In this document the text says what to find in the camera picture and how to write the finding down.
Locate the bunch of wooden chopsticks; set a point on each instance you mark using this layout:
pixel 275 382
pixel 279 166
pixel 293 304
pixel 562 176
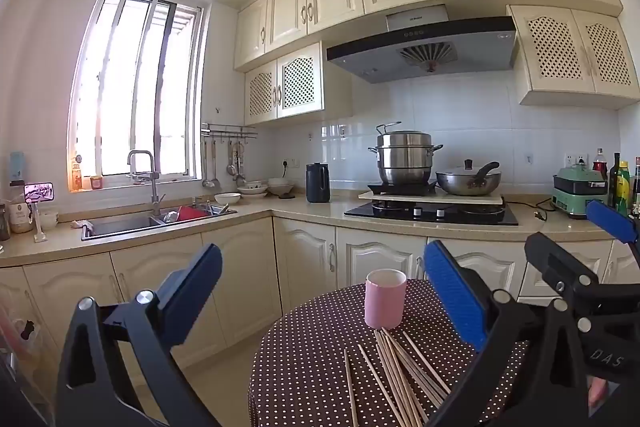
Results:
pixel 395 369

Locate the hanging metal ladle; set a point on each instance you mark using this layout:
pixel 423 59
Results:
pixel 205 167

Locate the bottles of condiments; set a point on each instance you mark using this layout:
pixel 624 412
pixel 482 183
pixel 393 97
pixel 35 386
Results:
pixel 623 189

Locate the orange jar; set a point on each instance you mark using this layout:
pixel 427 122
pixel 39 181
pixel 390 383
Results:
pixel 77 177

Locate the green electric cooker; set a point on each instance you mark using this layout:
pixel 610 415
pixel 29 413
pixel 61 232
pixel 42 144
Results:
pixel 575 197

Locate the black gas stove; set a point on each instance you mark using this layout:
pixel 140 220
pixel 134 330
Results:
pixel 380 212

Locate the black portable burner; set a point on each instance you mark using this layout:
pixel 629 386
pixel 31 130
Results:
pixel 380 188

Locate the steel wok with lid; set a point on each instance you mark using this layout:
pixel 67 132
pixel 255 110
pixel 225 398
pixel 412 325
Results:
pixel 465 184

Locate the light blue wall holder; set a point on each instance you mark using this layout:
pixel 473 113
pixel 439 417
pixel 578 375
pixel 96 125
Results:
pixel 17 166

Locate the cream lattice door cabinet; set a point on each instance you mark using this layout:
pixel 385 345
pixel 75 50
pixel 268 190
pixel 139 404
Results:
pixel 560 52
pixel 295 84

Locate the brown polka dot tablecloth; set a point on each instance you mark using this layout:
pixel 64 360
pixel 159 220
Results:
pixel 300 357

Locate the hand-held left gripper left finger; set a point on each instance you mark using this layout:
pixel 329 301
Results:
pixel 192 287

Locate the beige stone slab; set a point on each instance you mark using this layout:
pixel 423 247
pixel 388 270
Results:
pixel 395 198

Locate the pink cup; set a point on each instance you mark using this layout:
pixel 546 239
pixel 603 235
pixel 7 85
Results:
pixel 382 307

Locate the dark jar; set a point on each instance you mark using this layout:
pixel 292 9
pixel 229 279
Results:
pixel 4 224

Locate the red cutting board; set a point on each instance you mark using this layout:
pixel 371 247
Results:
pixel 192 213

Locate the smartphone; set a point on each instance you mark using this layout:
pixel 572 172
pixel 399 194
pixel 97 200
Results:
pixel 39 191

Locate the hanging metal skimmer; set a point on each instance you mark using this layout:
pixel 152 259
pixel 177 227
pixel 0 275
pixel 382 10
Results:
pixel 231 159

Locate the stacked plates with bowl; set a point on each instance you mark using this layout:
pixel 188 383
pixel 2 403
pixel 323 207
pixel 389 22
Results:
pixel 252 189

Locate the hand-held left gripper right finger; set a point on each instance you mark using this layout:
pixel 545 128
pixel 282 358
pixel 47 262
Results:
pixel 455 292

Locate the white plastic bag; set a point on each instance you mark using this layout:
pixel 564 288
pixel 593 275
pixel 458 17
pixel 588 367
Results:
pixel 25 337

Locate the dark glass bottle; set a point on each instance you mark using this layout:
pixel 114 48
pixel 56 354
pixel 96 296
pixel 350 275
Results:
pixel 636 187
pixel 615 182

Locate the grey range hood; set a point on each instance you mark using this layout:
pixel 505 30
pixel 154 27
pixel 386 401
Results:
pixel 425 52

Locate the stainless steel steamer pot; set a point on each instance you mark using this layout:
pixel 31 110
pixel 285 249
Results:
pixel 405 162

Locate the white bowl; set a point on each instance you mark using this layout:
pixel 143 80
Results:
pixel 227 198

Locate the white mug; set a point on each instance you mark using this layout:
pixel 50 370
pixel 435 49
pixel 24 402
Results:
pixel 48 219

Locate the black electric kettle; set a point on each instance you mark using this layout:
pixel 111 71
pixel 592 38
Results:
pixel 317 184

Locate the metal utensil rail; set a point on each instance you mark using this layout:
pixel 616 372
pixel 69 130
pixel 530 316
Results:
pixel 227 129

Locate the stainless steel sink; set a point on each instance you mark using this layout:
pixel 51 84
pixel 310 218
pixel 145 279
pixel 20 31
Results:
pixel 120 227

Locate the small glass jar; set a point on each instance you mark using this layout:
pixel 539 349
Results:
pixel 96 183

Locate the barred kitchen window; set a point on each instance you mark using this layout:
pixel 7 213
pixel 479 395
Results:
pixel 125 82

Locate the metal sink faucet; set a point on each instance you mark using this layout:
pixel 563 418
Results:
pixel 156 187

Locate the white jar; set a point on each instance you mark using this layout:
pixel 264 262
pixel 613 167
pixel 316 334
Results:
pixel 21 219

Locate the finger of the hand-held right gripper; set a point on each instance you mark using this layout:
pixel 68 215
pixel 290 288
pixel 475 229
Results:
pixel 560 259
pixel 610 219

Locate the white wall outlet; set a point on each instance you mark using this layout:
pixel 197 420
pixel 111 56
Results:
pixel 290 164
pixel 575 159

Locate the person's right hand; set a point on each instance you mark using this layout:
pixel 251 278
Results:
pixel 598 394

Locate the stacked white bowls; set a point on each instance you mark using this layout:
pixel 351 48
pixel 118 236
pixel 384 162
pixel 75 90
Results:
pixel 281 187

